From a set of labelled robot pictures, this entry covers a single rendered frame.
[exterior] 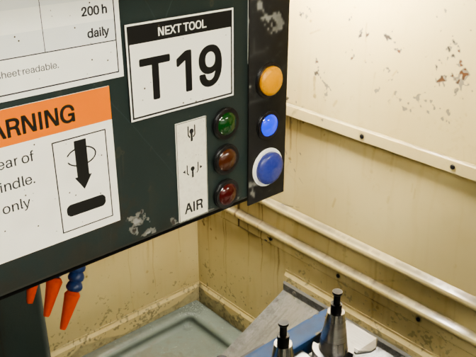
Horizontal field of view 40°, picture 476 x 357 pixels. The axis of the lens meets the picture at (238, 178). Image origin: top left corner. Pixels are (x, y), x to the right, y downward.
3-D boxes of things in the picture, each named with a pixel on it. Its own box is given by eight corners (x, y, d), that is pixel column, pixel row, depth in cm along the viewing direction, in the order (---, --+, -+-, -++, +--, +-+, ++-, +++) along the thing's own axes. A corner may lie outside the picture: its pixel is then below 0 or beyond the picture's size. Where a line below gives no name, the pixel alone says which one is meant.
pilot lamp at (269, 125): (280, 134, 58) (280, 111, 57) (261, 141, 56) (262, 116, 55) (275, 132, 58) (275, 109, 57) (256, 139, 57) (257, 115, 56)
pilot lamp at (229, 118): (239, 134, 54) (239, 108, 53) (219, 140, 53) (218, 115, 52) (234, 132, 55) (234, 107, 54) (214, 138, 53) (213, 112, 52)
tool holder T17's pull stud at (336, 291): (334, 306, 97) (336, 286, 96) (343, 310, 96) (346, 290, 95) (327, 311, 96) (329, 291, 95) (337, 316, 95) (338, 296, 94)
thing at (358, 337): (384, 344, 102) (384, 340, 102) (362, 360, 99) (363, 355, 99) (348, 324, 107) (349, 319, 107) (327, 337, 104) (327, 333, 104)
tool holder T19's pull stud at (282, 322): (282, 337, 91) (283, 316, 89) (292, 343, 90) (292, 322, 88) (274, 343, 90) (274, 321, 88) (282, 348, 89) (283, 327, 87)
